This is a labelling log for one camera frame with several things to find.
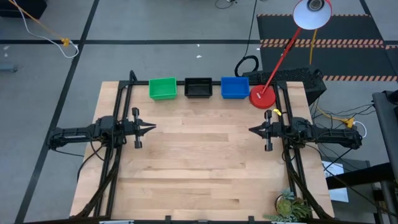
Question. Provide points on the black mesh computer tower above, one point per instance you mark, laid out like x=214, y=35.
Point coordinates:
x=295, y=76

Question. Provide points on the red desk lamp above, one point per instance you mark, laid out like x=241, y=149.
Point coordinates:
x=262, y=97

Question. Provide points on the white paper sheet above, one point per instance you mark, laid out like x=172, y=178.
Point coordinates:
x=337, y=169

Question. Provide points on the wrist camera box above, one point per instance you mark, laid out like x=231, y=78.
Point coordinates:
x=278, y=130
x=128, y=127

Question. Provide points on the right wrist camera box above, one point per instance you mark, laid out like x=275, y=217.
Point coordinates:
x=278, y=130

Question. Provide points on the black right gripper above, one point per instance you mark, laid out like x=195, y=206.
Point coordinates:
x=269, y=130

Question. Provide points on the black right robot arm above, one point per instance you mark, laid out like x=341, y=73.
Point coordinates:
x=335, y=137

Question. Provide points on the yellow clip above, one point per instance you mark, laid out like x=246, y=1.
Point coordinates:
x=276, y=112

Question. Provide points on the black hazard-striped floor mat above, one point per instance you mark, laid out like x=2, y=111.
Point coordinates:
x=342, y=31

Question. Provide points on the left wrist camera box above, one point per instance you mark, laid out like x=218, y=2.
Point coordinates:
x=128, y=127

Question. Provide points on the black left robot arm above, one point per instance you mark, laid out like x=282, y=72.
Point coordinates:
x=102, y=127

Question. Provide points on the blue plastic basket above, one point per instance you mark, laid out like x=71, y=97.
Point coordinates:
x=234, y=96
x=234, y=87

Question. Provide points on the black plastic basket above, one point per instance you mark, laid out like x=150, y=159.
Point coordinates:
x=198, y=95
x=198, y=87

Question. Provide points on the green plastic basket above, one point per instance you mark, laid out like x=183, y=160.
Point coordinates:
x=163, y=96
x=162, y=87

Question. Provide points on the green succulent plant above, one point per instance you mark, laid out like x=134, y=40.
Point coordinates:
x=287, y=207

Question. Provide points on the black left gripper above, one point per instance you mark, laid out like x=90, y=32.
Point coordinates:
x=136, y=130

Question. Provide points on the black metal bar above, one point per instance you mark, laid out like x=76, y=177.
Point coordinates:
x=357, y=179

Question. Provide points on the black aluminium table frame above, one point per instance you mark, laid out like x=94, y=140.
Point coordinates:
x=140, y=82

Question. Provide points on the grey metal stand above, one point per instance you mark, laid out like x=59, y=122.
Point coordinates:
x=385, y=124

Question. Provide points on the black floor box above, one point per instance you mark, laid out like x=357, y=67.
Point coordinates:
x=28, y=7

